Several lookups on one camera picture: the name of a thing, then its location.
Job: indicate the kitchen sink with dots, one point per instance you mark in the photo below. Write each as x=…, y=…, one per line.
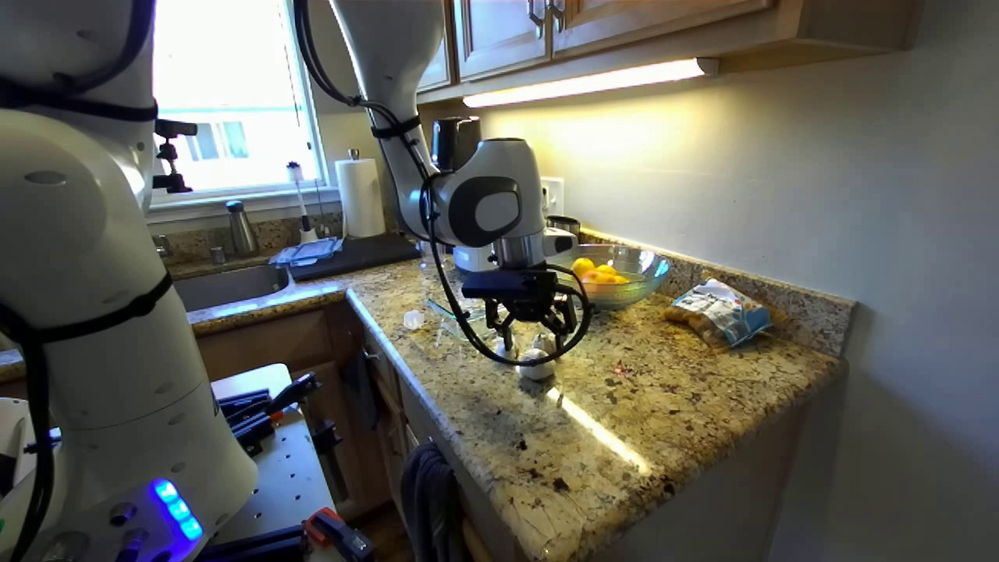
x=230, y=286

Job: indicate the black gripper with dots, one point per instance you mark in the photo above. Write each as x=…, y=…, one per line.
x=509, y=286

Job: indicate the teal and white small object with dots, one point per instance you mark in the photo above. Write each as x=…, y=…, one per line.
x=413, y=321

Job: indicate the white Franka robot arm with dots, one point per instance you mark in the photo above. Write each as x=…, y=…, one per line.
x=93, y=313

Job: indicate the under-cabinet light strip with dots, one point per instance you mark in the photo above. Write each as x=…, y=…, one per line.
x=587, y=84

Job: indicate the window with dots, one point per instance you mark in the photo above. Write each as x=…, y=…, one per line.
x=235, y=96

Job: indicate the white paper towel roll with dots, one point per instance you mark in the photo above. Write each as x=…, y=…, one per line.
x=360, y=199

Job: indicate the kitchen faucet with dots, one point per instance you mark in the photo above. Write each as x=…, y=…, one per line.
x=241, y=228

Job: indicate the dish brush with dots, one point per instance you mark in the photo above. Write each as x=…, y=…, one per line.
x=299, y=205

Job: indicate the dark hanging cloth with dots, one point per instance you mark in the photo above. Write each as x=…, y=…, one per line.
x=430, y=502

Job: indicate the round glass fruit bowl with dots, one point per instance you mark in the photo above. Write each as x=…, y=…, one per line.
x=642, y=273

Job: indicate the white garlic bulb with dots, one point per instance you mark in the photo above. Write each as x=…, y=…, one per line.
x=534, y=369

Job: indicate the grey robot cart table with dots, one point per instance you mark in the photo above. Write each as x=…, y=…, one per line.
x=286, y=469

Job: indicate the red yellow apple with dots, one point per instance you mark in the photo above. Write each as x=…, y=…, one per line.
x=607, y=278

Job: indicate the red black clamp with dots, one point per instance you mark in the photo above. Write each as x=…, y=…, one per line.
x=336, y=533

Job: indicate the yellow fruit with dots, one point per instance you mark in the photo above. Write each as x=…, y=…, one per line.
x=583, y=266

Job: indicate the wooden wall cabinet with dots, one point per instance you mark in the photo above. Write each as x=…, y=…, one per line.
x=643, y=26

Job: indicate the black camera on tripod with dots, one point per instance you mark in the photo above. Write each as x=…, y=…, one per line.
x=173, y=158

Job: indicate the wooden base cabinet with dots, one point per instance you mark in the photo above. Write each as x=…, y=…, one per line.
x=299, y=354

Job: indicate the white wall outlet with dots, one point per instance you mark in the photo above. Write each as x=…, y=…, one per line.
x=554, y=192

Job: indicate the black soda maker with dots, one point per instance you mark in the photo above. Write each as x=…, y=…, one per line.
x=455, y=145

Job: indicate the blue white snack bag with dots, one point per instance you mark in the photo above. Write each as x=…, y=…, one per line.
x=718, y=310

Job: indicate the dark ribbed drying mat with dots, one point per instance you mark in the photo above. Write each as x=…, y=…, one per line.
x=364, y=254

